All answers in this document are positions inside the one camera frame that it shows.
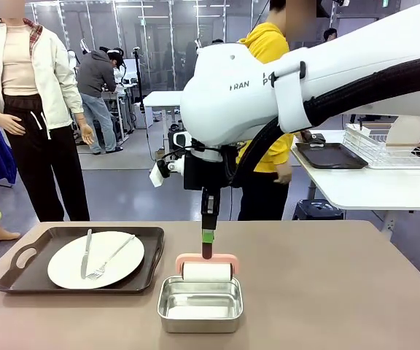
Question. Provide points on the person's left hand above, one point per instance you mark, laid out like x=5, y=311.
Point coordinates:
x=305, y=136

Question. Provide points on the white side table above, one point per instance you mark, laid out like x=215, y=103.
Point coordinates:
x=359, y=189

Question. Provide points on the person in grey hoodie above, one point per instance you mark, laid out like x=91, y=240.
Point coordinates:
x=93, y=76

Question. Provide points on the person in yellow hoodie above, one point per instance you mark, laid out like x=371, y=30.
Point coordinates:
x=264, y=47

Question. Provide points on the silver fork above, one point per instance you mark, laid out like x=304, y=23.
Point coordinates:
x=117, y=253

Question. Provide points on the black tray on far table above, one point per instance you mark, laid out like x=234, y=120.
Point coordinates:
x=330, y=156

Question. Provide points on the rectangular stainless steel container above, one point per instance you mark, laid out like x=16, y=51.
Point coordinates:
x=199, y=324

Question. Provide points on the mannequin in white jacket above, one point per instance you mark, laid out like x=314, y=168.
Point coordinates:
x=49, y=73

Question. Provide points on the dark brown serving tray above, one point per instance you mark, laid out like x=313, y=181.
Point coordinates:
x=24, y=280

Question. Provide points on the white background table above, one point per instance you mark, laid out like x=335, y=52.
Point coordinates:
x=162, y=98

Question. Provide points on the person's right forearm yellow sleeve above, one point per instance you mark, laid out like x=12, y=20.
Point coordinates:
x=281, y=155

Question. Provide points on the white round dinner plate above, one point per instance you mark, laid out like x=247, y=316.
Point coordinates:
x=119, y=259

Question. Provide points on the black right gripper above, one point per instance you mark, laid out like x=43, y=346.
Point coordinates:
x=199, y=175

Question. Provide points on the person with black hair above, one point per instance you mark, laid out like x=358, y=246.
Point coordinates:
x=330, y=34

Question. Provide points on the person's right hand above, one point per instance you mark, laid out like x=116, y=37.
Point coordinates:
x=284, y=173

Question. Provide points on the small black object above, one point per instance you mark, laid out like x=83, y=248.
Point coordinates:
x=317, y=138

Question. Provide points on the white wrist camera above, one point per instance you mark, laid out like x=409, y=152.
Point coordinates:
x=157, y=176

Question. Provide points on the cream plate in rack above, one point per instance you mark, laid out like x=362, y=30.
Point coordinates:
x=407, y=129

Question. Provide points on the black plastic stool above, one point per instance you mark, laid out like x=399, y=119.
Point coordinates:
x=317, y=211

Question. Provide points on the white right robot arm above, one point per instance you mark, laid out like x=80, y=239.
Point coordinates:
x=232, y=65

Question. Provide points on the silver table knife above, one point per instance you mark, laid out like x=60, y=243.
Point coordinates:
x=85, y=259

